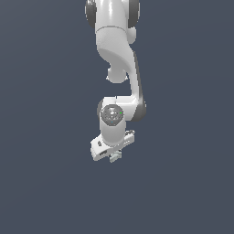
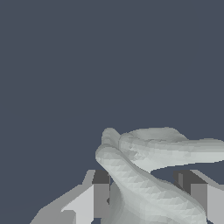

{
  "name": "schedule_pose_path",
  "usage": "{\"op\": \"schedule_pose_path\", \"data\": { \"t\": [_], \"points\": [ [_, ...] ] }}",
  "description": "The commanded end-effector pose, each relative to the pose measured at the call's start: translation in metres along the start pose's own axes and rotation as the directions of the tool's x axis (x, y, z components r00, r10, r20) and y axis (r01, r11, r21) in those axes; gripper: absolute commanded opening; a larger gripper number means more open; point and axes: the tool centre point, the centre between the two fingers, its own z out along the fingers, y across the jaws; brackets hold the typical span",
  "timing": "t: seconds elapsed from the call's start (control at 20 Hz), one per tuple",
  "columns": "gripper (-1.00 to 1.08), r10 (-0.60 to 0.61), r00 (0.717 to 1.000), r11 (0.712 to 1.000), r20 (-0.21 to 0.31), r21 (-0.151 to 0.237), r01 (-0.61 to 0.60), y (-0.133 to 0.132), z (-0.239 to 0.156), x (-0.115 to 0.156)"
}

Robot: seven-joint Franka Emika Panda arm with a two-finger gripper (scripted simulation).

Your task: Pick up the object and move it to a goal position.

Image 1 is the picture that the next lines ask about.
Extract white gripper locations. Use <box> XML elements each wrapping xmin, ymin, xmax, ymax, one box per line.
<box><xmin>90</xmin><ymin>129</ymin><xmax>136</xmax><ymax>164</ymax></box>

